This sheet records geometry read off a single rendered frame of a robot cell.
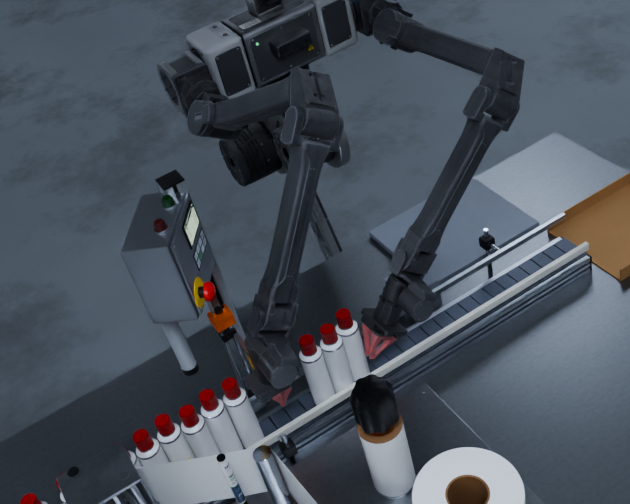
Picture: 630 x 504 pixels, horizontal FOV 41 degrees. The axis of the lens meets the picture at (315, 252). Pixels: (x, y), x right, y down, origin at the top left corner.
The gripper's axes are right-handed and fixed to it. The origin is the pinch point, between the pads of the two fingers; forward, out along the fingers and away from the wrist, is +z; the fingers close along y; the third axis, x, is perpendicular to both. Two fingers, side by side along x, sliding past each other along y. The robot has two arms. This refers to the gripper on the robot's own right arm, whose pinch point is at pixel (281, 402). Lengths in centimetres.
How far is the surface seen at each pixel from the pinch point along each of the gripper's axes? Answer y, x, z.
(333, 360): 14.7, 3.3, 0.5
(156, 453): -27.3, 3.4, -2.2
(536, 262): 75, 9, 13
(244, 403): -6.8, 3.6, -1.6
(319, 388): 9.8, 3.5, 6.3
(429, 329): 41.7, 7.8, 13.4
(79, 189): 1, 288, 100
